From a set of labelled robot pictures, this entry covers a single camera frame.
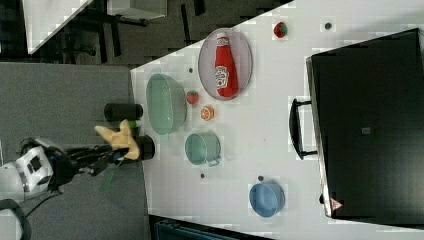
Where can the red plush ketchup bottle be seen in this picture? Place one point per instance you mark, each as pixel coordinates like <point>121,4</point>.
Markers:
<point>225,70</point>

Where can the silver black toaster oven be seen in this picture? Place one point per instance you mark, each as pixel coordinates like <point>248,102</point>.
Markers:
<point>368,112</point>

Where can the green perforated colander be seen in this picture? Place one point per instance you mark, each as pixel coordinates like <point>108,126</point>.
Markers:
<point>166,104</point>

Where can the small red plush strawberry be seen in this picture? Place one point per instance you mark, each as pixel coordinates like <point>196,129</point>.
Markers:
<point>280,30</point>

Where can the black cylinder container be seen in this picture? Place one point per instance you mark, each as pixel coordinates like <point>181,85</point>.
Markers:
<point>119,112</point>

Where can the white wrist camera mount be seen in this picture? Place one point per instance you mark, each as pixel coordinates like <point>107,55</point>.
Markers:
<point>34,166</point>

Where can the plush orange slice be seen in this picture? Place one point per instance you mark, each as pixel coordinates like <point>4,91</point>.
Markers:
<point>207,113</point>

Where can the green plush fruit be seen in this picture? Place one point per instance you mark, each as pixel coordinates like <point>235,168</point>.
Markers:
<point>132,124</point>

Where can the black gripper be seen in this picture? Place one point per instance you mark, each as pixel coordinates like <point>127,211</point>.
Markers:
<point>92,160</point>

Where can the black round pan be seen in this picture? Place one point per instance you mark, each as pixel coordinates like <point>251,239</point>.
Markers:
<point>146,146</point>

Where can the grey round plate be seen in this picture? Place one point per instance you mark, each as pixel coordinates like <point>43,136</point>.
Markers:
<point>242,57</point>

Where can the blue cup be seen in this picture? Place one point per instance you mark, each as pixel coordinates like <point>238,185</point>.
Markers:
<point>267,198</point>

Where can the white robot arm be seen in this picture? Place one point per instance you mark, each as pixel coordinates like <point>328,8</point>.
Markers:
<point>17,205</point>

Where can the green mug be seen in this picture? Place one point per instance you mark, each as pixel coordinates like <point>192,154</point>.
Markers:
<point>203,148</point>

